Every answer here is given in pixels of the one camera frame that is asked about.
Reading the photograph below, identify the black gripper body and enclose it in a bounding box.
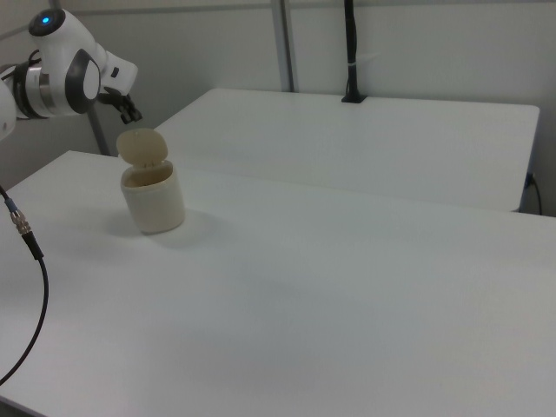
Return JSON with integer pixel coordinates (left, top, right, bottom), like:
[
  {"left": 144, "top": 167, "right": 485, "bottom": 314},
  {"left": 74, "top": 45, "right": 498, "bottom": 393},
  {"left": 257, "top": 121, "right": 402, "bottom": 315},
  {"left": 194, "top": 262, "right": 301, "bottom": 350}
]
[{"left": 97, "top": 86, "right": 131, "bottom": 109}]

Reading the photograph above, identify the cream trash bin with lid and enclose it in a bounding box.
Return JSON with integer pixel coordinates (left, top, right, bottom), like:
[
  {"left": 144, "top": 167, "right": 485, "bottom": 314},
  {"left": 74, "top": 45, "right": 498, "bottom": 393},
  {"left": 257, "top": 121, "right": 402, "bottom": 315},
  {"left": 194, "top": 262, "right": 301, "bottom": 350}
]
[{"left": 116, "top": 127, "right": 187, "bottom": 236}]

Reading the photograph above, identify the white side table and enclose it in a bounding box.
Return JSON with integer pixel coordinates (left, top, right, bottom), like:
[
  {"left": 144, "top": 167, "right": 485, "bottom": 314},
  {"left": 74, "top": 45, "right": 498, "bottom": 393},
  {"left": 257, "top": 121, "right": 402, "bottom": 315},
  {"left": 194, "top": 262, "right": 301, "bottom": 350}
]
[{"left": 149, "top": 88, "right": 541, "bottom": 213}]

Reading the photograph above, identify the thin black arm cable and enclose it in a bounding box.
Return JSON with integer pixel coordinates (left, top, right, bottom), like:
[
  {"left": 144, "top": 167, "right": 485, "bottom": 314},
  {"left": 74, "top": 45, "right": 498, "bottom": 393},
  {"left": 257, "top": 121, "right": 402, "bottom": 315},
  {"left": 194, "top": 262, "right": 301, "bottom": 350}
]
[{"left": 0, "top": 50, "right": 44, "bottom": 83}]

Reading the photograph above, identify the black cable with metal connector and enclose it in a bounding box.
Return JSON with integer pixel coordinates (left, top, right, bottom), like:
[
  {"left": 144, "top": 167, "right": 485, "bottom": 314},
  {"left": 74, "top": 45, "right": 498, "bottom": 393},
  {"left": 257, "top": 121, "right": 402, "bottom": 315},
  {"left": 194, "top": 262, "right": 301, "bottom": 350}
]
[{"left": 0, "top": 184, "right": 50, "bottom": 387}]

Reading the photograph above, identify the white cable tie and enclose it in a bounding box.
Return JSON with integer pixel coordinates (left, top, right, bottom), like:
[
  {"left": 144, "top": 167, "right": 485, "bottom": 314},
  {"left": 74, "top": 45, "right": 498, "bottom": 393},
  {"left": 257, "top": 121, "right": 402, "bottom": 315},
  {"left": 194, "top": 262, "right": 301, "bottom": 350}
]
[{"left": 347, "top": 54, "right": 380, "bottom": 69}]

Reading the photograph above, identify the black camera pole with clamp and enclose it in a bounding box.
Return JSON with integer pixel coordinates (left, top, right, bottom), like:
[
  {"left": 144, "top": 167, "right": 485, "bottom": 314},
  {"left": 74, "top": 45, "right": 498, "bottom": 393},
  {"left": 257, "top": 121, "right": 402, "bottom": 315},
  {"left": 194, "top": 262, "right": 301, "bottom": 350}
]
[{"left": 341, "top": 0, "right": 367, "bottom": 104}]

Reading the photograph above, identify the black cable with blue plug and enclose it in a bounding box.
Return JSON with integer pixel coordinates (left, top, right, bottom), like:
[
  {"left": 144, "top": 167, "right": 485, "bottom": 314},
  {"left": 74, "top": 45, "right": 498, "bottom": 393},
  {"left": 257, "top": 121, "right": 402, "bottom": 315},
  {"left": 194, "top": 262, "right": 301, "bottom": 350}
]
[{"left": 525, "top": 172, "right": 544, "bottom": 215}]

